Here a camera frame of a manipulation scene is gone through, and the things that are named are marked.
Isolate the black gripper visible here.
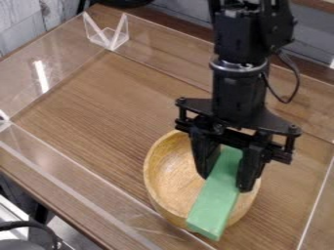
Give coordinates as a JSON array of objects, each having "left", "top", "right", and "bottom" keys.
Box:
[{"left": 175, "top": 60, "right": 302, "bottom": 192}]

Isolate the green rectangular block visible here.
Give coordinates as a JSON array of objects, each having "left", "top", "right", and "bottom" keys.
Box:
[{"left": 187, "top": 146, "right": 243, "bottom": 241}]

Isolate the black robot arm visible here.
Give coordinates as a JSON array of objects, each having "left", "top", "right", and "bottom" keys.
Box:
[{"left": 176, "top": 0, "right": 302, "bottom": 192}]

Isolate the brown wooden bowl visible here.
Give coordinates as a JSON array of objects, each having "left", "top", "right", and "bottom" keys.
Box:
[{"left": 143, "top": 130, "right": 259, "bottom": 231}]

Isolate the black cable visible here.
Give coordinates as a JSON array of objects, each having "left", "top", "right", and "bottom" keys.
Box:
[{"left": 262, "top": 48, "right": 303, "bottom": 105}]

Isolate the clear acrylic tray wall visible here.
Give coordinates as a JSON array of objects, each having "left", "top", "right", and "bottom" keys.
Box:
[{"left": 0, "top": 18, "right": 334, "bottom": 250}]

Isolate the clear acrylic corner bracket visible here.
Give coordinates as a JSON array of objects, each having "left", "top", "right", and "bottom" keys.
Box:
[{"left": 83, "top": 12, "right": 129, "bottom": 51}]

